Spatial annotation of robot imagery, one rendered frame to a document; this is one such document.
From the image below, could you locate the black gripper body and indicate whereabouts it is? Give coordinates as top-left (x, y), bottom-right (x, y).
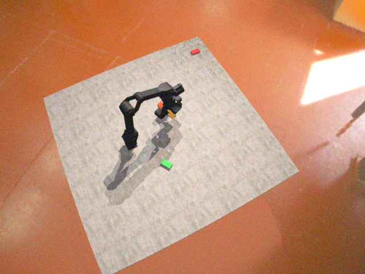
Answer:
top-left (154, 95), bottom-right (182, 119)

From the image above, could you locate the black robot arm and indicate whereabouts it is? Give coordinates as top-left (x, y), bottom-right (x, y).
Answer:
top-left (119, 82), bottom-right (185, 150)

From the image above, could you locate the yellow bar with orange block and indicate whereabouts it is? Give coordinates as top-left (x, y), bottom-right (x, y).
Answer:
top-left (157, 101), bottom-right (176, 119)

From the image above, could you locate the green flat bar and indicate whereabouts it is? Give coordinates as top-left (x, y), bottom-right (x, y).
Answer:
top-left (160, 159), bottom-right (173, 169)

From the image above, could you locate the small red block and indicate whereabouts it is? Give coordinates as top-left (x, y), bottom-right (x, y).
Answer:
top-left (191, 48), bottom-right (200, 55)

